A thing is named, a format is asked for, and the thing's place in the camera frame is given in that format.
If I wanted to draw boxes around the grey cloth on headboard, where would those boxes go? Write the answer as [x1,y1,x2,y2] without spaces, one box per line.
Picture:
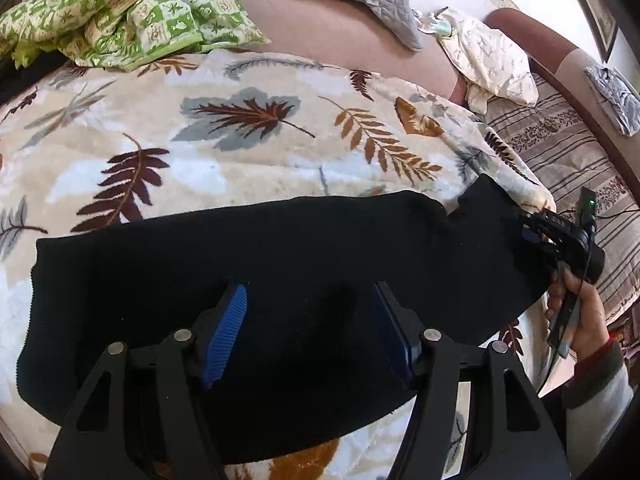
[584,65,640,138]

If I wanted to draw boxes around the pink bed sheet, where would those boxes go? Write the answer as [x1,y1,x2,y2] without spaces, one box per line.
[239,0,466,104]

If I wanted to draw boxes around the grey sleeve right forearm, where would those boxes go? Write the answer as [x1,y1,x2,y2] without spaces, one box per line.
[562,338,634,478]

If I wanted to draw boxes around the green checkered quilt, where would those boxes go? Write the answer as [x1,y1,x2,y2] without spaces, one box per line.
[1,0,269,70]

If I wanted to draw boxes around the framed wall painting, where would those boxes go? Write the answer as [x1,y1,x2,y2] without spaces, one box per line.
[577,0,618,63]

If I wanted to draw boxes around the cream patterned small pillow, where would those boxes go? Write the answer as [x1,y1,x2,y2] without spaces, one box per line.
[419,8,539,115]

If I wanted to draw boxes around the person's right hand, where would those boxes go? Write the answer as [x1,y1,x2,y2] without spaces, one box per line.
[544,270,610,363]

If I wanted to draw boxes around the black pants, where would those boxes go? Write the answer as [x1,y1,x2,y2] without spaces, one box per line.
[17,176,554,464]

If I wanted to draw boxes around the brown padded headboard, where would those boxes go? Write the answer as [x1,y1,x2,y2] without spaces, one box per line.
[484,8,639,197]

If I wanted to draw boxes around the beige leaf pattern blanket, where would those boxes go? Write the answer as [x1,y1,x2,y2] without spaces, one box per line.
[1,50,554,479]

